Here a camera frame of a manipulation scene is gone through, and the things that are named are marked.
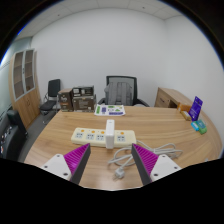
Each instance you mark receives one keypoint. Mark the orange box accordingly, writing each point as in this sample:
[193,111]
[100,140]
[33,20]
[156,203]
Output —
[184,107]

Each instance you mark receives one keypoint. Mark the low wooden side cabinet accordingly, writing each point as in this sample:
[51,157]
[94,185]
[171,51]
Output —
[168,96]

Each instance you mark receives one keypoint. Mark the wooden shelf cabinet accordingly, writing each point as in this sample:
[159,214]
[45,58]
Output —
[26,100]

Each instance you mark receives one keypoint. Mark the small green box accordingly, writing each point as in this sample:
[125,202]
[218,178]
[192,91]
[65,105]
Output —
[202,127]

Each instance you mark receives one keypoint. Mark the white charger block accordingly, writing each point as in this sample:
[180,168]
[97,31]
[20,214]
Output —
[110,133]

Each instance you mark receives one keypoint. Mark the grey backpack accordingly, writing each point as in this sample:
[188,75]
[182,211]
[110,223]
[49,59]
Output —
[118,93]

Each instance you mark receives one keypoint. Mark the dark flat printed box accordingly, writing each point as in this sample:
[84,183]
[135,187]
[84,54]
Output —
[82,91]

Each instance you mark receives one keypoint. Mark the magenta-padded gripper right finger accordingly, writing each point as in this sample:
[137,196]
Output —
[163,166]

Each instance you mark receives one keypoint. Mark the cream power strip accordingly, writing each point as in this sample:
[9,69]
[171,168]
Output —
[88,136]

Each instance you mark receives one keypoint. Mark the printed sheet with coloured shapes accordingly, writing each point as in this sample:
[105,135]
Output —
[110,110]

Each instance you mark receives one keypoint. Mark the tan flat box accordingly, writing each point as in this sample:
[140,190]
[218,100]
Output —
[185,115]

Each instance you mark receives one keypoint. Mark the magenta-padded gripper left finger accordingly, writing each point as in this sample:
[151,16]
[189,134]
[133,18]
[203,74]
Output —
[56,164]

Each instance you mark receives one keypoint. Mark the small blue box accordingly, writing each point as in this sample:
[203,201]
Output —
[194,126]

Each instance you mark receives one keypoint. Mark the small black visitor chair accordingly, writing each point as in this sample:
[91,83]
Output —
[53,88]

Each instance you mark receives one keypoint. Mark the black armchair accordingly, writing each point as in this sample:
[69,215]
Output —
[11,133]

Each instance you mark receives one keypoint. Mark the black mesh office chair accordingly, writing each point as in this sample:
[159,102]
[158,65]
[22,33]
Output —
[135,87]

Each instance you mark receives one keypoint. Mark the large brown printed box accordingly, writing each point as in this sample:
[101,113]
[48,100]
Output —
[84,104]

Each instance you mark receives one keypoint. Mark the tall brown cardboard box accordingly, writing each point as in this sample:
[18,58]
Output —
[65,100]

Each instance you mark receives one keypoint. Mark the purple upright package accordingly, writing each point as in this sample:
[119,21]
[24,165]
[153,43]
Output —
[195,108]

